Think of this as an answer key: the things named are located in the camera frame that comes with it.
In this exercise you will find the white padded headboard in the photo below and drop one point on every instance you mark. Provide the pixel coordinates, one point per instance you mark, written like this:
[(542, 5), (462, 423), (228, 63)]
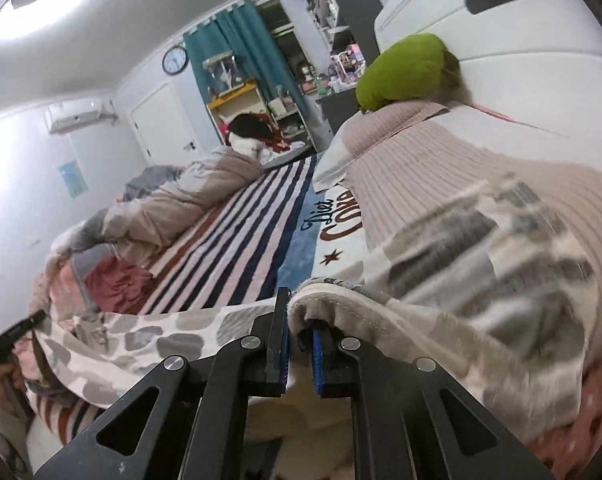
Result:
[(535, 62)]

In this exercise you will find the black white plush toy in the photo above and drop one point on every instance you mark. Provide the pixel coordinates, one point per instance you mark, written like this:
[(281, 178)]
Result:
[(250, 133)]

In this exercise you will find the dark red crumpled garment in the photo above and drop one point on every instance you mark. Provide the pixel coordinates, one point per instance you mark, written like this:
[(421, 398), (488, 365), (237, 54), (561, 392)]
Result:
[(118, 286)]

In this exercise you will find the white wall air conditioner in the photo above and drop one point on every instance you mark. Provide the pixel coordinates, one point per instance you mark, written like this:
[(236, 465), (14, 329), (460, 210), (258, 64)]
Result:
[(67, 116)]

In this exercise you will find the beige grey rumpled duvet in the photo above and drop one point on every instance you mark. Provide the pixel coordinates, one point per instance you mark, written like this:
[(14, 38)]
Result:
[(142, 227)]

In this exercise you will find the blue wall poster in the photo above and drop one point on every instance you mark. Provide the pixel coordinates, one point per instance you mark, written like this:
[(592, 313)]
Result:
[(73, 179)]

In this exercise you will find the striped diet coke bed blanket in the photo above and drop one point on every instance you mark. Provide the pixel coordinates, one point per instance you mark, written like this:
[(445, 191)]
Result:
[(210, 285)]

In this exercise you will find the green plush pillow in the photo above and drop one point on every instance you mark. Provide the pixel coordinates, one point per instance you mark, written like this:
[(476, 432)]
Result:
[(415, 67)]

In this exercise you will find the white door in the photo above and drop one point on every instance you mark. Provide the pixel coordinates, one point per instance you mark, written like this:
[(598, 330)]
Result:
[(163, 129)]

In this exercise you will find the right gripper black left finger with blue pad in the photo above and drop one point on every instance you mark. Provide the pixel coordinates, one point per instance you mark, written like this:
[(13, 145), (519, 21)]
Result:
[(184, 419)]

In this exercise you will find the teal curtain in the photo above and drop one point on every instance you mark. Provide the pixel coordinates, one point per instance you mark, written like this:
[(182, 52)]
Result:
[(241, 30)]

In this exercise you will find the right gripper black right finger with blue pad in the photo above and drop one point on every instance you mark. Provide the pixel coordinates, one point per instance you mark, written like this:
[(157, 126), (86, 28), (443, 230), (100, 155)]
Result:
[(414, 420)]

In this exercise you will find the black tall cabinet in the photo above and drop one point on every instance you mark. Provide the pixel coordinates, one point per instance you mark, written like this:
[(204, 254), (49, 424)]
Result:
[(351, 5)]

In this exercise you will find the yellow white shelf unit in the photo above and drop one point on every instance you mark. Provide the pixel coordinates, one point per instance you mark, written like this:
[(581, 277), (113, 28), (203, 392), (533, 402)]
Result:
[(244, 99)]

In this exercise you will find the person's left hand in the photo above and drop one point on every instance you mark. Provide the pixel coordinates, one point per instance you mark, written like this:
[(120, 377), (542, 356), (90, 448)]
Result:
[(11, 387)]

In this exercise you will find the pink knitted blanket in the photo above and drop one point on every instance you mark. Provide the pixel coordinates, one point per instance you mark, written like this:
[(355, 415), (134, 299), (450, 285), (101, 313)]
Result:
[(401, 178)]

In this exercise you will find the cream grey patterned pajama pant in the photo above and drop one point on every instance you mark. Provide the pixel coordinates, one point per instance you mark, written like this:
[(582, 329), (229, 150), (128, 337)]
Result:
[(492, 285)]

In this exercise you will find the round wall clock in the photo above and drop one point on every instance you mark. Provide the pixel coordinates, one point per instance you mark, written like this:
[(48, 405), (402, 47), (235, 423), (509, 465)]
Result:
[(175, 60)]

